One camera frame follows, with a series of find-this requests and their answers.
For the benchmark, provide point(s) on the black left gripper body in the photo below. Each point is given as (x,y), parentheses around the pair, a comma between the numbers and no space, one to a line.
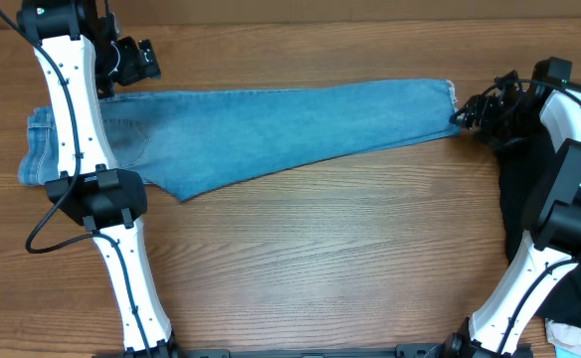
(107,65)

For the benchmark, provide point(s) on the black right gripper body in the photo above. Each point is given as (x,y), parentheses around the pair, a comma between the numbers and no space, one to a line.
(483,112)

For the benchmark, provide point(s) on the light blue denim jeans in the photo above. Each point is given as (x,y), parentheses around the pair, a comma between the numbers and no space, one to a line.
(192,142)

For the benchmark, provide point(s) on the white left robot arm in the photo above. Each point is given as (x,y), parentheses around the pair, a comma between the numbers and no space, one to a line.
(84,57)

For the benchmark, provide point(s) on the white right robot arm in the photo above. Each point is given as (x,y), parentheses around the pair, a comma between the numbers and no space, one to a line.
(480,336)

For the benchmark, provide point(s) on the black folded garment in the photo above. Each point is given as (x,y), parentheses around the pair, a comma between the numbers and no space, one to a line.
(545,275)

